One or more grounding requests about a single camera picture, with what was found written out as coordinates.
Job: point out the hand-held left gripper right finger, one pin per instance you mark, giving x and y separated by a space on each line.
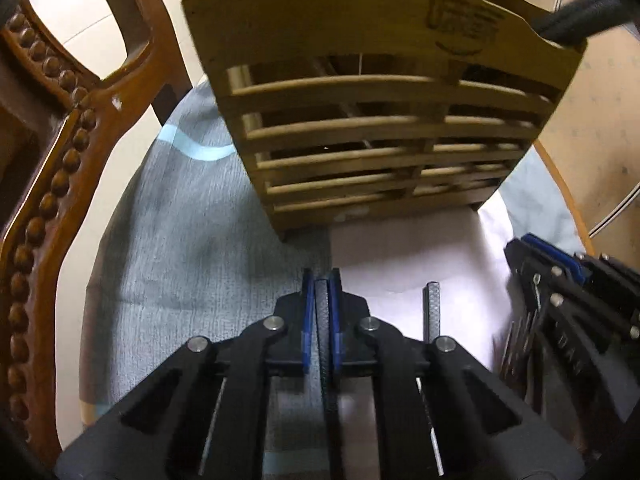
336 320

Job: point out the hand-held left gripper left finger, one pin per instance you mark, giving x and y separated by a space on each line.
307 320

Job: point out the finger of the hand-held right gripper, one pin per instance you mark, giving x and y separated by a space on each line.
555 255
530 265

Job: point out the metal fork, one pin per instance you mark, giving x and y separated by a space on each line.
515 350

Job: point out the wooden slatted utensil holder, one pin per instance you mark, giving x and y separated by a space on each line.
380 25

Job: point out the pink printed cloth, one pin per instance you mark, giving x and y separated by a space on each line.
380 260

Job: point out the grey striped cloth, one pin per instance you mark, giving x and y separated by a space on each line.
175 260

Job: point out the carved wooden chair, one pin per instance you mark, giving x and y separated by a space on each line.
50 200

